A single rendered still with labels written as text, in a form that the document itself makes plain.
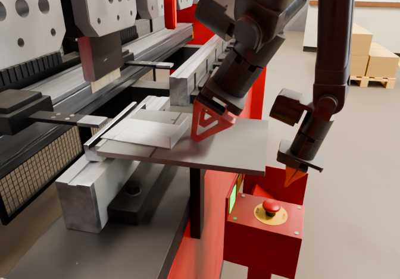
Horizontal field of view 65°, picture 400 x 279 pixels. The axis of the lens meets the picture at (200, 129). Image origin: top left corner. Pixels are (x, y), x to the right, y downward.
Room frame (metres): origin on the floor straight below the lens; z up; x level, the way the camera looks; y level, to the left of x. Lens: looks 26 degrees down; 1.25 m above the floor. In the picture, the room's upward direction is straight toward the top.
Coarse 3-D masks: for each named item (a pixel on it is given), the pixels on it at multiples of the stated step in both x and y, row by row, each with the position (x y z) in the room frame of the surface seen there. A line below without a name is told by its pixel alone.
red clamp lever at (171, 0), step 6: (168, 0) 0.65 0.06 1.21; (174, 0) 0.65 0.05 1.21; (168, 6) 0.65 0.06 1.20; (174, 6) 0.65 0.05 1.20; (168, 12) 0.65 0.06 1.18; (174, 12) 0.65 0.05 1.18; (168, 18) 0.65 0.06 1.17; (174, 18) 0.65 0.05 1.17; (168, 24) 0.65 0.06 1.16; (174, 24) 0.65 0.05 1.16
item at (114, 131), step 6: (126, 120) 0.54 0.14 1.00; (132, 120) 0.54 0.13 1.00; (114, 126) 0.51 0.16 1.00; (120, 126) 0.51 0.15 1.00; (126, 126) 0.51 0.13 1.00; (108, 132) 0.49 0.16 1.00; (114, 132) 0.49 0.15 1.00; (120, 132) 0.49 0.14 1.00; (102, 138) 0.47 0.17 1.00; (108, 138) 0.47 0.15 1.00
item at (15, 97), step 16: (0, 96) 0.58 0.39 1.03; (16, 96) 0.58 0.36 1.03; (32, 96) 0.59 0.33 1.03; (48, 96) 0.62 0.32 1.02; (0, 112) 0.52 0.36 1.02; (16, 112) 0.53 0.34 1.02; (32, 112) 0.56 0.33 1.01; (48, 112) 0.57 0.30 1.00; (0, 128) 0.51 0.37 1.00; (16, 128) 0.52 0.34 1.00
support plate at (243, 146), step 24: (144, 120) 0.54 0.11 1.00; (168, 120) 0.54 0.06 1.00; (216, 120) 0.54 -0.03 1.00; (240, 120) 0.54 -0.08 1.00; (264, 120) 0.54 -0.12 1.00; (120, 144) 0.45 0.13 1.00; (192, 144) 0.45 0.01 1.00; (216, 144) 0.45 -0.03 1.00; (240, 144) 0.45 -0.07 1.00; (264, 144) 0.45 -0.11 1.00; (216, 168) 0.39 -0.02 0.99; (240, 168) 0.38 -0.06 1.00; (264, 168) 0.38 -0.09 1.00
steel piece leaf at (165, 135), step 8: (136, 120) 0.54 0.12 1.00; (184, 120) 0.50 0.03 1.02; (128, 128) 0.50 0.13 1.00; (136, 128) 0.50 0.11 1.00; (144, 128) 0.50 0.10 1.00; (152, 128) 0.50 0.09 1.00; (160, 128) 0.50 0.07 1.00; (168, 128) 0.50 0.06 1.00; (176, 128) 0.50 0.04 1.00; (184, 128) 0.49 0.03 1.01; (120, 136) 0.47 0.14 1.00; (128, 136) 0.47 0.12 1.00; (136, 136) 0.47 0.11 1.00; (144, 136) 0.47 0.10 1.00; (152, 136) 0.47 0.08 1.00; (160, 136) 0.47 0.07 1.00; (168, 136) 0.47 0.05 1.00; (176, 136) 0.46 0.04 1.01; (144, 144) 0.45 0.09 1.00; (152, 144) 0.45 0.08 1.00; (160, 144) 0.45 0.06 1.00; (168, 144) 0.45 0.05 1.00
